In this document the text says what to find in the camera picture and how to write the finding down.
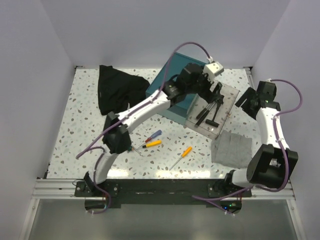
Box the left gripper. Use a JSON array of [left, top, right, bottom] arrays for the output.
[[185, 65, 222, 103]]

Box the clear plastic drawer tray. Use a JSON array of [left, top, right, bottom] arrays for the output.
[[185, 80, 239, 140]]

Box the small claw hammer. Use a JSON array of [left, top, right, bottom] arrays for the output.
[[195, 105, 213, 128]]

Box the teal metal box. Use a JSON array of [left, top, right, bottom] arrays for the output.
[[145, 51, 208, 125]]

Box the orange screwdriver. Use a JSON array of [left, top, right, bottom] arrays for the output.
[[135, 140, 162, 150], [169, 146, 193, 170]]

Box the blue red screwdriver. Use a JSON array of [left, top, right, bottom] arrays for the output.
[[144, 130, 162, 143]]

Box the black T-handle tool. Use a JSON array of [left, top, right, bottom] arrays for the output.
[[205, 103, 222, 128]]

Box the green screwdriver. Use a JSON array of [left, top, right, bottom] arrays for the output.
[[128, 147, 143, 156]]

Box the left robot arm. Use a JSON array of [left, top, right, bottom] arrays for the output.
[[83, 62, 224, 196]]

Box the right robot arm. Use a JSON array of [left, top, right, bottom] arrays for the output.
[[222, 79, 299, 197]]

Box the grey folded cloth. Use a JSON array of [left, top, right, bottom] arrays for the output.
[[211, 130, 252, 169]]

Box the black cloth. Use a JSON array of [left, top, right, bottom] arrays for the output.
[[97, 65, 150, 116]]

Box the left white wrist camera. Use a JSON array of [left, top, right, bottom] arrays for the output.
[[203, 61, 225, 83]]

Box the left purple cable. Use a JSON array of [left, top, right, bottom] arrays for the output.
[[75, 41, 213, 216]]

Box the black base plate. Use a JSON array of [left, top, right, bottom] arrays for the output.
[[74, 178, 240, 211]]

